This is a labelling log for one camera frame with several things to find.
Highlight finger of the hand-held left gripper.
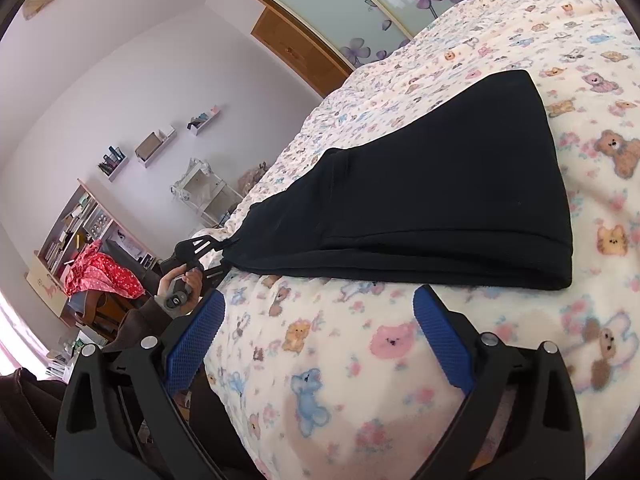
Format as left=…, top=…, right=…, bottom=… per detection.
left=174, top=236, right=224, bottom=263
left=199, top=264, right=232, bottom=288

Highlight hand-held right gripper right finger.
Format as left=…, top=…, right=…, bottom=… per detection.
left=412, top=284, right=586, bottom=480

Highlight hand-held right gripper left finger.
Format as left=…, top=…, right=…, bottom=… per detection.
left=54, top=290, right=227, bottom=480

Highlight black pants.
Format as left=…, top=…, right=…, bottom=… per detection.
left=221, top=68, right=574, bottom=292

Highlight person's left forearm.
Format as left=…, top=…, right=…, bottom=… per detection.
left=102, top=292, right=173, bottom=358

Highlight person's left hand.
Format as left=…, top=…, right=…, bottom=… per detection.
left=156, top=266, right=203, bottom=307

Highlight white metal rack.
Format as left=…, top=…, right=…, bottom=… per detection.
left=169, top=157, right=247, bottom=229

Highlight wooden chair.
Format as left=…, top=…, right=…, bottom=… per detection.
left=75, top=290, right=143, bottom=333

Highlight red dotted cloth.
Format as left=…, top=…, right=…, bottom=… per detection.
left=62, top=239, right=146, bottom=299

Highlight teddy bear printed blanket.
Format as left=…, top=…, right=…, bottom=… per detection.
left=192, top=0, right=640, bottom=480

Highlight pile of brown plush toys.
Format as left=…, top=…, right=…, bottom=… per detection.
left=236, top=161, right=272, bottom=194

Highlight cluttered bookshelf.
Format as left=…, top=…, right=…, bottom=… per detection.
left=25, top=179, right=153, bottom=313

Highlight person's brown clothing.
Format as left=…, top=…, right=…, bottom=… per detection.
left=0, top=367, right=68, bottom=480

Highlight wooden door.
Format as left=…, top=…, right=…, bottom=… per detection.
left=249, top=7, right=355, bottom=100

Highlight floral glass sliding wardrobe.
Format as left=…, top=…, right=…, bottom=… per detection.
left=235, top=0, right=553, bottom=70

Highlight white wall shelf with box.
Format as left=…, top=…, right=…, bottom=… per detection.
left=133, top=126, right=177, bottom=169

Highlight white wall shelf with bottles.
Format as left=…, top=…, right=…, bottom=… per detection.
left=97, top=144, right=129, bottom=182

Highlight small white wall shelf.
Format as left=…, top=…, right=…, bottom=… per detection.
left=186, top=104, right=222, bottom=137

